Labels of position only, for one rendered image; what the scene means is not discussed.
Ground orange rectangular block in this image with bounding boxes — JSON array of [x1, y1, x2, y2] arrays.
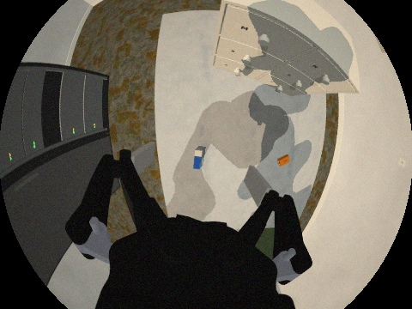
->
[[277, 154, 290, 167]]

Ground blue and white eraser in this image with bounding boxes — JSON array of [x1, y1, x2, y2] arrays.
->
[[193, 149, 203, 169]]

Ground cream small chest of drawers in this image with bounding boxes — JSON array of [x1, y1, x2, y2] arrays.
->
[[211, 0, 361, 96]]

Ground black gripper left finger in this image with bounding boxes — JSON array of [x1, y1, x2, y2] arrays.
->
[[65, 142, 191, 264]]

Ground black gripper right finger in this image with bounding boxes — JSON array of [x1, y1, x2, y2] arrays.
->
[[218, 165, 312, 285]]

